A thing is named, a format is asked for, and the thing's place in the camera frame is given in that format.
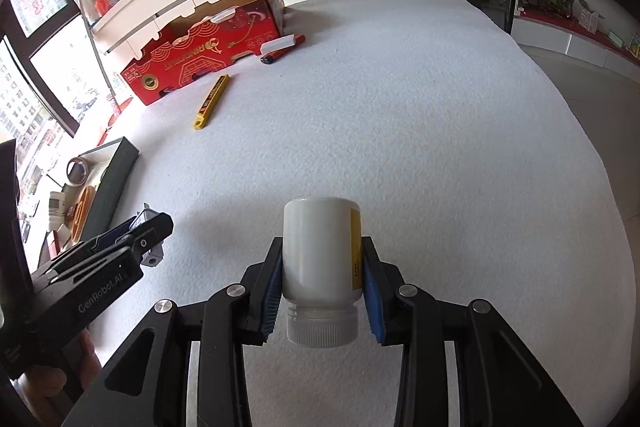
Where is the white tape roll red label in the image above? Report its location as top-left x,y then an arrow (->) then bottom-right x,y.
67,158 -> 92,187

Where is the mop pole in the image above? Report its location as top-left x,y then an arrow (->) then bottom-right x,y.
74,0 -> 122,108

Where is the white plug adapter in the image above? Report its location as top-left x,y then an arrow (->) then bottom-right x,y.
134,202 -> 167,269

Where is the red cardboard box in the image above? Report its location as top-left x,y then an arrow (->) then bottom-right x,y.
119,0 -> 287,106

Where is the shallow grey-rimmed white tray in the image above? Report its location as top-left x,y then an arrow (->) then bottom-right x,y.
46,136 -> 140,254

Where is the yellow label white bottle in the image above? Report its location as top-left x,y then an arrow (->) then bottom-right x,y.
281,196 -> 362,348

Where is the person's left hand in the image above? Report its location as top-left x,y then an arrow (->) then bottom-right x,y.
17,329 -> 104,414

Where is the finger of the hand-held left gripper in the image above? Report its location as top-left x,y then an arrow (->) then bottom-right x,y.
47,216 -> 141,269
122,213 -> 174,259

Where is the large white plastic bottle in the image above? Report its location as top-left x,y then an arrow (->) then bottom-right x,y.
47,190 -> 69,228

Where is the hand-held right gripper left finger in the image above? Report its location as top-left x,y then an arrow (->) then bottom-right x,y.
62,237 -> 284,427

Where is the yellow blade case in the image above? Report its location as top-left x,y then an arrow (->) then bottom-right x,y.
193,74 -> 231,130

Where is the white eraser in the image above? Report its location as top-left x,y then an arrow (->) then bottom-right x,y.
260,34 -> 295,56

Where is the brown tape roll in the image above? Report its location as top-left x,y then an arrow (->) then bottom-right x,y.
69,185 -> 97,241

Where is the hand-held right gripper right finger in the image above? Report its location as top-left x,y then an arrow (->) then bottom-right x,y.
362,237 -> 583,427

